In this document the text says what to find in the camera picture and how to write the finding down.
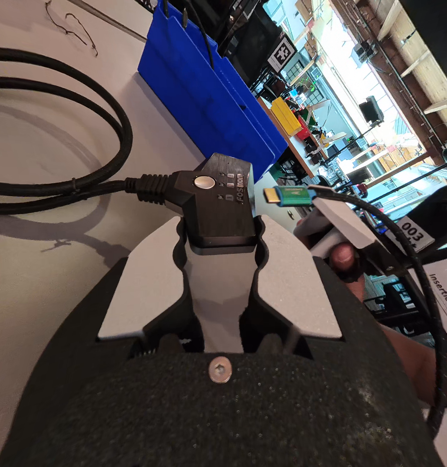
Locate grey desk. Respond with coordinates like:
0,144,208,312
0,0,311,451

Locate white printed paper sheet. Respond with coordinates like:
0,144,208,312
408,255,447,352

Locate person's right hand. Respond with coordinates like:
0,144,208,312
328,242,447,408

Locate black and white marker sign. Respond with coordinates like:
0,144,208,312
267,34,298,72

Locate black speaker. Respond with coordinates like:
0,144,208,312
358,95,385,125

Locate blue storage bin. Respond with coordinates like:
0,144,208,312
137,0,290,184

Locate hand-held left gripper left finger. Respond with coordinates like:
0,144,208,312
97,215,190,341

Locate stack of yellow bins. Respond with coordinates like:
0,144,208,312
270,96,303,135

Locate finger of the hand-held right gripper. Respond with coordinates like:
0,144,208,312
294,215,353,260
307,184,378,251

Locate black braided cable green plugs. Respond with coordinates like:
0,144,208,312
263,185,447,440

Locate black twist tie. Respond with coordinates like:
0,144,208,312
64,13,99,58
44,0,70,36

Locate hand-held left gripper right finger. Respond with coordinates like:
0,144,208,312
250,214,343,339

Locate thin black cable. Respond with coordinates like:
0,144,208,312
161,0,217,71

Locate HDMI switch with black cable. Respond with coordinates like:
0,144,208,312
0,47,257,256

